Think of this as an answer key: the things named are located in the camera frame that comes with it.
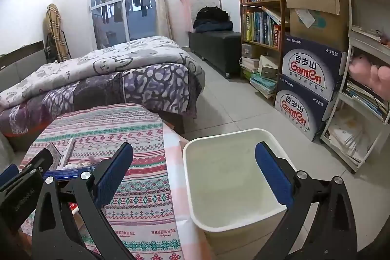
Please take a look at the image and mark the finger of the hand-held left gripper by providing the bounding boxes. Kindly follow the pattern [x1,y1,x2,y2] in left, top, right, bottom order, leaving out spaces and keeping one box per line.
[0,149,54,233]
[0,164,19,188]

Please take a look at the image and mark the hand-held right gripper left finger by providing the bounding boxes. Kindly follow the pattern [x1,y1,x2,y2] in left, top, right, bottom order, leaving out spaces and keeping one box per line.
[32,142,136,260]

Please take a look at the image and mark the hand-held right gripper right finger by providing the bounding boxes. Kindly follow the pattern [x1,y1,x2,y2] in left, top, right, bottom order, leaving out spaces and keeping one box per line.
[255,142,358,260]

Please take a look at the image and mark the white plastic bin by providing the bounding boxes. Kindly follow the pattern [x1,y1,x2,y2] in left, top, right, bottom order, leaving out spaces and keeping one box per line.
[183,128,297,257]

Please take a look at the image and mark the small grey white box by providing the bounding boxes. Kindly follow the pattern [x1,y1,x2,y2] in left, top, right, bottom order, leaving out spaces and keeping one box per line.
[46,138,76,170]

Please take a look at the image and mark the striped patterned tablecloth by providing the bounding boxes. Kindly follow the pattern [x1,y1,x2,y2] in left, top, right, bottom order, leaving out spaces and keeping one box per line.
[18,103,185,260]

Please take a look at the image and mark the blue water bottle carton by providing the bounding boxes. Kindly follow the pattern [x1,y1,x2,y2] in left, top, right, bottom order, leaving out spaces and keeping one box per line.
[274,75,336,142]
[282,34,348,102]

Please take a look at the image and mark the pile of white papers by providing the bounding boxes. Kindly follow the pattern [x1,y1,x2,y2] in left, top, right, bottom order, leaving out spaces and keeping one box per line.
[324,117,374,164]

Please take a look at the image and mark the stack of books on floor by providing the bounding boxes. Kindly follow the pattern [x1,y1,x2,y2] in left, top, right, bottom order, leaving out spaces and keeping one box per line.
[239,56,278,99]

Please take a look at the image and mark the grey bed headboard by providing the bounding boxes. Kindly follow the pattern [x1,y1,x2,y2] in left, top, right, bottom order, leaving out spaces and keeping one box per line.
[0,41,46,93]

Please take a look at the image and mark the beige tissue box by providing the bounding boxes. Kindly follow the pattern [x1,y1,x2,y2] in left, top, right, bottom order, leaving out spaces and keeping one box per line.
[258,55,280,79]

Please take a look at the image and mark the row of thin booklets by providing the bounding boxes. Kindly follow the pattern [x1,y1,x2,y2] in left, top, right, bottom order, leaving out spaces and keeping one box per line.
[346,80,389,122]

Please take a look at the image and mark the small grey carton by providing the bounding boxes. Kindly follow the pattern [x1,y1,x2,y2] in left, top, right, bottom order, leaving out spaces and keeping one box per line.
[242,43,260,59]

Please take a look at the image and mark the pink plush toy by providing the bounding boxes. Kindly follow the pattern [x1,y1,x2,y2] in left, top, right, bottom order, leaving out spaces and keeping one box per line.
[348,53,390,93]

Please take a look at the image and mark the black storage bench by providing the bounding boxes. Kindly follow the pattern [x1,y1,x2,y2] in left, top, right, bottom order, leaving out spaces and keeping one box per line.
[188,31,243,78]

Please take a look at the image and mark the sliding glass door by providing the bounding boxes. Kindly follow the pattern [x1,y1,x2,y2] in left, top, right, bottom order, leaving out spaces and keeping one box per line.
[85,0,159,50]

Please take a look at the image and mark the row of green-spined books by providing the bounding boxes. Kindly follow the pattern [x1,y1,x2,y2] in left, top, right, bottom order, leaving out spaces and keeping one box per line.
[243,7,282,49]

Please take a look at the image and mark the plaid scarf on rack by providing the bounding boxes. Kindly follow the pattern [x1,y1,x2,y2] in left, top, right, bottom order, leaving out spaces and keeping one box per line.
[45,3,72,63]

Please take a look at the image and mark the white shelf unit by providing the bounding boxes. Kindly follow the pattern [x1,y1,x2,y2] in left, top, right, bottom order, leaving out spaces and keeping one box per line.
[320,0,390,173]

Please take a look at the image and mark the brown cardboard box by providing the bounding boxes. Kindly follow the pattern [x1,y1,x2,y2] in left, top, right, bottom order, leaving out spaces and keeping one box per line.
[286,0,349,50]

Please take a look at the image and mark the dark blue folded clothes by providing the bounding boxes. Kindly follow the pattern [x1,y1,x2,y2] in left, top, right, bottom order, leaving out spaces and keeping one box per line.
[193,19,234,33]

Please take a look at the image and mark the wooden bookshelf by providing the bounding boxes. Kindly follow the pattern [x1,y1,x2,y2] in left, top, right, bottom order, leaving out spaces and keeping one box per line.
[234,0,288,81]

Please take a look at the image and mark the black bag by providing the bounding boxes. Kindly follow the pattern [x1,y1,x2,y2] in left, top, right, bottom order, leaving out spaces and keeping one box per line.
[195,6,230,21]

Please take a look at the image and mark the white storage box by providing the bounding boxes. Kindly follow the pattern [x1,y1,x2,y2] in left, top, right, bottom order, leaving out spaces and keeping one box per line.
[186,0,222,32]

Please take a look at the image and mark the dark bed frame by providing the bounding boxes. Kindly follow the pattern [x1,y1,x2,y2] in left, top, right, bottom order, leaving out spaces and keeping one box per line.
[158,109,187,135]

